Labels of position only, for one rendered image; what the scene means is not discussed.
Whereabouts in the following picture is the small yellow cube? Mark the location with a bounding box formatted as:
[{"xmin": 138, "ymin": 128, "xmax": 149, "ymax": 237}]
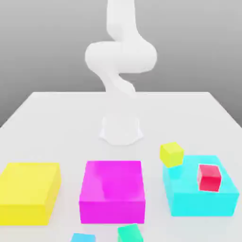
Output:
[{"xmin": 160, "ymin": 142, "xmax": 185, "ymax": 168}]

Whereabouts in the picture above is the small red cube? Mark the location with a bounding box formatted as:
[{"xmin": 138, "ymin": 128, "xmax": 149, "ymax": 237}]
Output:
[{"xmin": 197, "ymin": 164, "xmax": 222, "ymax": 193}]

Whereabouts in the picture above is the small green cube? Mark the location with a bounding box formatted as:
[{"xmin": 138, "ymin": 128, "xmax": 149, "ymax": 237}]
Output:
[{"xmin": 117, "ymin": 223, "xmax": 144, "ymax": 242}]

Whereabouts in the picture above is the small light blue cube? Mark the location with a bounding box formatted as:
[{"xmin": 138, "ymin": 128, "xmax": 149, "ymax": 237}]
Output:
[{"xmin": 70, "ymin": 233, "xmax": 96, "ymax": 242}]

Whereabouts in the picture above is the large magenta box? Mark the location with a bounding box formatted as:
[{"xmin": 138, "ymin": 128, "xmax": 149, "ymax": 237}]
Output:
[{"xmin": 78, "ymin": 160, "xmax": 146, "ymax": 225}]

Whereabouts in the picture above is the large cyan box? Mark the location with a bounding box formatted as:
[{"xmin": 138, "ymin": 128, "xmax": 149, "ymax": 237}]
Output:
[{"xmin": 162, "ymin": 155, "xmax": 240, "ymax": 217}]

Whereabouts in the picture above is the large yellow box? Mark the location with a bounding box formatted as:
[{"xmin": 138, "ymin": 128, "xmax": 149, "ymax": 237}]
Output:
[{"xmin": 0, "ymin": 162, "xmax": 61, "ymax": 226}]

